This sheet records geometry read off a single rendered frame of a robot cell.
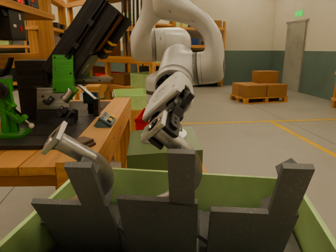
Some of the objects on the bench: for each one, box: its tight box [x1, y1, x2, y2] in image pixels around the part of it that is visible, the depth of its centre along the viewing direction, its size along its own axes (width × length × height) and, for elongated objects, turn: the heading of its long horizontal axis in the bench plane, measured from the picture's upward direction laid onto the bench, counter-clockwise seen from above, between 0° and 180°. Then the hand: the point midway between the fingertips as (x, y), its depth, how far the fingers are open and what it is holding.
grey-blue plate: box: [83, 92, 99, 114], centre depth 186 cm, size 10×2×14 cm, turn 92°
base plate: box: [0, 102, 111, 150], centre depth 179 cm, size 42×110×2 cm, turn 2°
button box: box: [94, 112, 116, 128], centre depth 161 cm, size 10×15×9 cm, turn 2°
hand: (164, 131), depth 50 cm, fingers closed on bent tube, 3 cm apart
